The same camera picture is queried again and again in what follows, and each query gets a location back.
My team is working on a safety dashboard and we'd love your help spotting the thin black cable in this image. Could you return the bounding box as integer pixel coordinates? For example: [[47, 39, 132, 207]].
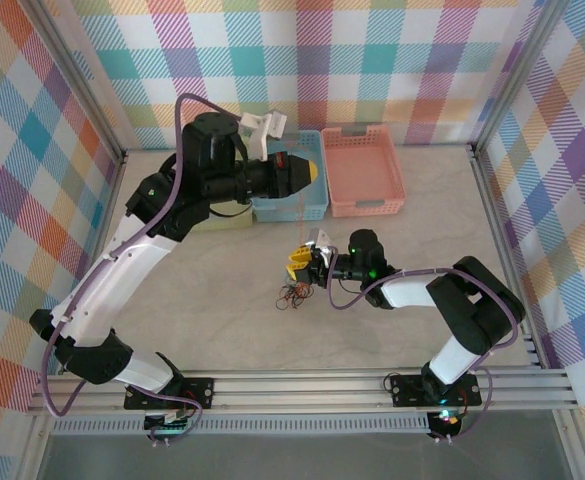
[[279, 282, 316, 310]]

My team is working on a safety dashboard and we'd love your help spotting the thin orange cable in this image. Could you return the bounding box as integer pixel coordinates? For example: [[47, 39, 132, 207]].
[[284, 139, 321, 251]]

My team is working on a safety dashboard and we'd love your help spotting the blue plastic basket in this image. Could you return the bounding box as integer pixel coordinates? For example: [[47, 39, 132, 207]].
[[250, 130, 331, 224]]

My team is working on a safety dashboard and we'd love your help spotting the pink plastic basket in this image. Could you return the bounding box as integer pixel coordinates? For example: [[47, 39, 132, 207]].
[[320, 125, 407, 219]]

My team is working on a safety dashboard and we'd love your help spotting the green plastic basket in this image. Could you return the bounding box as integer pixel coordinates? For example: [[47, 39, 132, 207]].
[[194, 204, 254, 232]]

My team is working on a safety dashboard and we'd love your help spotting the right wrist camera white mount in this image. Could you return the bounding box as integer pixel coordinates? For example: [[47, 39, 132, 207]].
[[307, 227, 341, 269]]

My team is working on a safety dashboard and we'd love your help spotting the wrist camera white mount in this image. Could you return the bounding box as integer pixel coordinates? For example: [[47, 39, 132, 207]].
[[307, 227, 341, 269], [239, 110, 288, 161]]

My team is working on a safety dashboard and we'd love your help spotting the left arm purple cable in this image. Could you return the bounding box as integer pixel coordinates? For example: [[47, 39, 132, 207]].
[[40, 93, 246, 446]]

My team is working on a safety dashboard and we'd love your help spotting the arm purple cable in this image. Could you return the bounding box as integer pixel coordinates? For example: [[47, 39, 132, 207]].
[[40, 93, 246, 446], [327, 249, 521, 444]]

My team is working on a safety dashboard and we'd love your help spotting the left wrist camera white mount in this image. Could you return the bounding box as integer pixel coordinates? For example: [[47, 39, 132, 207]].
[[239, 110, 288, 161]]

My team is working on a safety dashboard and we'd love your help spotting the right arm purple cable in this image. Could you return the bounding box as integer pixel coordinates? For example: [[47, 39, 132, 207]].
[[327, 249, 521, 444]]

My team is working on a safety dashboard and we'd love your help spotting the aluminium mounting rail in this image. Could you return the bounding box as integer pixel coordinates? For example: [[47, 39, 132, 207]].
[[26, 368, 581, 415]]

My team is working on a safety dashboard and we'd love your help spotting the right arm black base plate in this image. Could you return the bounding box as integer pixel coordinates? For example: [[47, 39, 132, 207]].
[[389, 373, 483, 407]]

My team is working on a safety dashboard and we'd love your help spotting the slotted grey cable duct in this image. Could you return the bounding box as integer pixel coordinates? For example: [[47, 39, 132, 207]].
[[51, 417, 431, 435]]

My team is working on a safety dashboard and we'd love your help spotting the aluminium frame post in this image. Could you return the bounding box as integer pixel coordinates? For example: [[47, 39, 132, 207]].
[[21, 0, 129, 161], [470, 0, 566, 151]]

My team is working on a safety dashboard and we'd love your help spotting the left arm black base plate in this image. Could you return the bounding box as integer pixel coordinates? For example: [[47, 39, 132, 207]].
[[123, 377, 215, 410]]

